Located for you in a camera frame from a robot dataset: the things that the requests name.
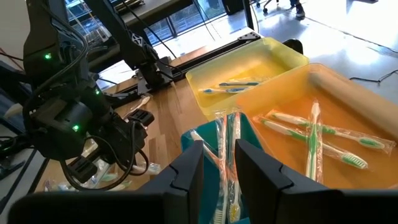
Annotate orange plastic bin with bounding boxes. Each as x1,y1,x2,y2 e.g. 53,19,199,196
235,63,398,190

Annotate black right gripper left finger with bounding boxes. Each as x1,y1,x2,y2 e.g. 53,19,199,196
7,139,205,224

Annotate yellow plastic bin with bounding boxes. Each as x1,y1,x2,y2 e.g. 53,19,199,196
185,37,310,121

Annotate white desk black legs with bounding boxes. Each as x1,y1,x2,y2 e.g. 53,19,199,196
242,0,255,30

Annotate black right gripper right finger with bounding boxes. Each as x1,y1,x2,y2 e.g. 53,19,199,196
234,139,398,224

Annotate small teal plastic bin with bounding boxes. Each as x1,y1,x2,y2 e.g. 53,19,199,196
180,112,265,224

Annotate black waste bin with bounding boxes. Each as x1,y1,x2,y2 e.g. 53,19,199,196
221,0,245,16

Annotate black fan power cable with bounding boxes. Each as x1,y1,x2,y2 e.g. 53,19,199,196
349,68,398,85

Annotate pink toothbrush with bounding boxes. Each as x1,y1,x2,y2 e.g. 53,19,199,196
123,95,152,121
216,113,229,224

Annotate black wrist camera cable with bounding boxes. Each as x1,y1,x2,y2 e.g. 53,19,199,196
58,121,150,191

